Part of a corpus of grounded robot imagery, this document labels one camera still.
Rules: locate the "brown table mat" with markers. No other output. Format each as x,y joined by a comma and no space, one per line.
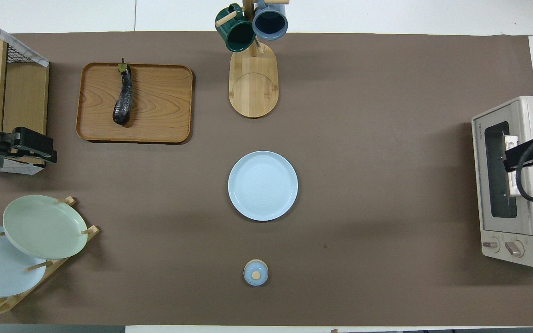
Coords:
363,138

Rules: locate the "light blue ribbed plate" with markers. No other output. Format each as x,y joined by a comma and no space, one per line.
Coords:
263,186

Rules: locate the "wooden mug tree stand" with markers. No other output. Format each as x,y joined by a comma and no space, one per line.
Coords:
253,88

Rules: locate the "toaster oven glass door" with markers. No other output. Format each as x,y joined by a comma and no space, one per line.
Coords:
484,185

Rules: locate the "dark purple eggplant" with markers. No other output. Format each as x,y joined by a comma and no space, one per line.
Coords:
123,101

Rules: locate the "dark green mug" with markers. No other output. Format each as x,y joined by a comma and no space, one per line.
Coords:
236,33

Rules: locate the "wooden shelf unit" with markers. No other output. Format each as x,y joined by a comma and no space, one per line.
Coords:
23,99

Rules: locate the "pale green plate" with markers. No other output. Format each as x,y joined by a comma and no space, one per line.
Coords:
44,226

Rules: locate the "grey white patterned cloth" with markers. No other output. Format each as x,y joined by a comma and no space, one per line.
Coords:
35,59

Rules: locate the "wooden serving tray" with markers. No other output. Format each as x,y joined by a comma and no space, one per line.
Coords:
160,106

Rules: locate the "wooden plate rack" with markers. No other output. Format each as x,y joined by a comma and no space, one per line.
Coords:
49,266

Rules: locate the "blue mug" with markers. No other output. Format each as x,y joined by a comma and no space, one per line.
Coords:
270,22

